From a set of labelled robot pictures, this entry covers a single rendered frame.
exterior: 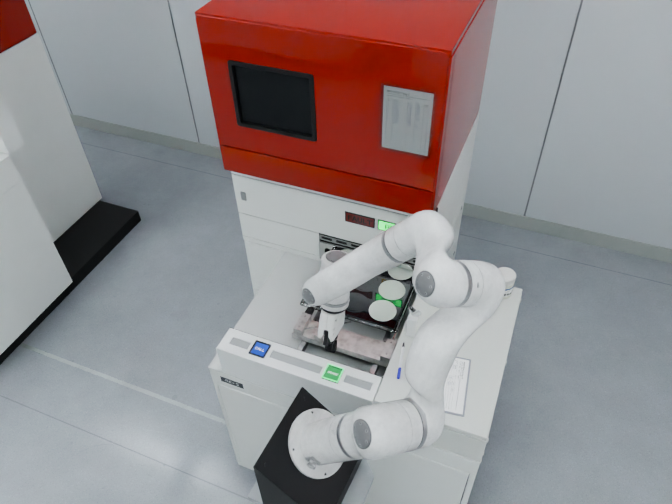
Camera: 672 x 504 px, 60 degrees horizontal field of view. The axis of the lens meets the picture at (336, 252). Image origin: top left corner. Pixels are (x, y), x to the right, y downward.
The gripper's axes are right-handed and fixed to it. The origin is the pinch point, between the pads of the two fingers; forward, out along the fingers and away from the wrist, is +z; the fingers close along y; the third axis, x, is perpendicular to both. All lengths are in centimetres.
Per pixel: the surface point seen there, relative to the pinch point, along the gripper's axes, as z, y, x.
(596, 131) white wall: -10, -209, 69
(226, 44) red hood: -71, -39, -55
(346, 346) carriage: 19.3, -21.9, -2.2
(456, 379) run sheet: 11.8, -14.8, 36.8
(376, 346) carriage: 18.5, -25.6, 7.5
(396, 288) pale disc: 11, -51, 6
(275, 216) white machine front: -2, -59, -49
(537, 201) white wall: 43, -221, 49
